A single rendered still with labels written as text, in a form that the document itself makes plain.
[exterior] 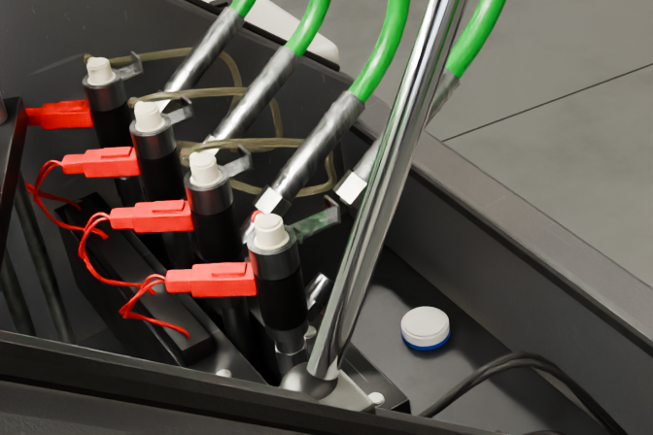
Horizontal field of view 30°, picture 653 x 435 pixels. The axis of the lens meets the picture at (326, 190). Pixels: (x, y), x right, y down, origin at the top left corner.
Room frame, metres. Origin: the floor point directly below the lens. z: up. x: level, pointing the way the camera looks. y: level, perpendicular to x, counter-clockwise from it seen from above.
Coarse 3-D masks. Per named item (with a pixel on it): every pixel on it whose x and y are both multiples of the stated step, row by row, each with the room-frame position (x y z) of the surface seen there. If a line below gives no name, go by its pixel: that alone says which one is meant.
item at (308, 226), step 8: (312, 216) 0.57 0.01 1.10; (320, 216) 0.57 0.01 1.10; (328, 216) 0.56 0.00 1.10; (296, 224) 0.56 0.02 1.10; (304, 224) 0.56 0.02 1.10; (312, 224) 0.56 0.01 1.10; (320, 224) 0.56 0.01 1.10; (328, 224) 0.56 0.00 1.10; (304, 232) 0.55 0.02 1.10; (312, 232) 0.55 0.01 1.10; (296, 240) 0.55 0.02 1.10
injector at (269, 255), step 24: (264, 264) 0.53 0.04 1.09; (288, 264) 0.53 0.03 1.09; (264, 288) 0.54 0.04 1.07; (288, 288) 0.53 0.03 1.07; (312, 288) 0.55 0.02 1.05; (264, 312) 0.54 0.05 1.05; (288, 312) 0.53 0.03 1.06; (312, 312) 0.55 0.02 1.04; (288, 336) 0.53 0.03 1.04; (288, 360) 0.54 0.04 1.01
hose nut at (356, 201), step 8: (344, 176) 0.58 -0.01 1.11; (352, 176) 0.57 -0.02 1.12; (336, 184) 0.58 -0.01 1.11; (344, 184) 0.57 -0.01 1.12; (352, 184) 0.57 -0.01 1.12; (360, 184) 0.56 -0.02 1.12; (336, 192) 0.57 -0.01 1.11; (344, 192) 0.56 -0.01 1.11; (352, 192) 0.56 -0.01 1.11; (360, 192) 0.56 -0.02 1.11; (344, 200) 0.57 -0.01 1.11; (352, 200) 0.56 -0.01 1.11; (360, 200) 0.56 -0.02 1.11
